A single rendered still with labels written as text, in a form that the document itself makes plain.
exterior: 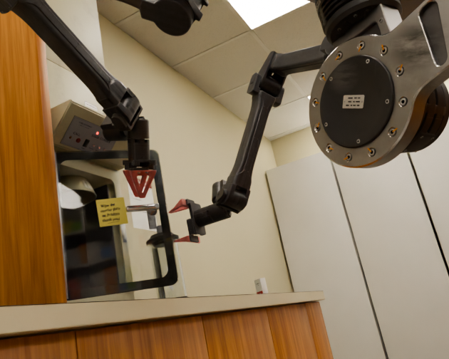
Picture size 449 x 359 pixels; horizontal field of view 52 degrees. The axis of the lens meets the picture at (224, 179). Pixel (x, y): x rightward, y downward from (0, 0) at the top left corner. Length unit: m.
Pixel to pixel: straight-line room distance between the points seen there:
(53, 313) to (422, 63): 0.66
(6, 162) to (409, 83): 0.99
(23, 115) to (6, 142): 0.08
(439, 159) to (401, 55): 3.41
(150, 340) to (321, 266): 3.16
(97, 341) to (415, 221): 3.35
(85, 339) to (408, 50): 0.70
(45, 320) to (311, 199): 3.55
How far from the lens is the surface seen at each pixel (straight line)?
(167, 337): 1.10
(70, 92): 1.55
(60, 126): 1.34
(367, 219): 4.06
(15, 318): 0.77
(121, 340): 0.98
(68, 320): 0.84
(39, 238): 1.18
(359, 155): 0.73
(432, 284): 3.98
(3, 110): 1.39
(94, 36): 1.80
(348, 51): 0.77
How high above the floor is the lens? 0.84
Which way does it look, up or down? 18 degrees up
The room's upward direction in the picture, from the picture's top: 12 degrees counter-clockwise
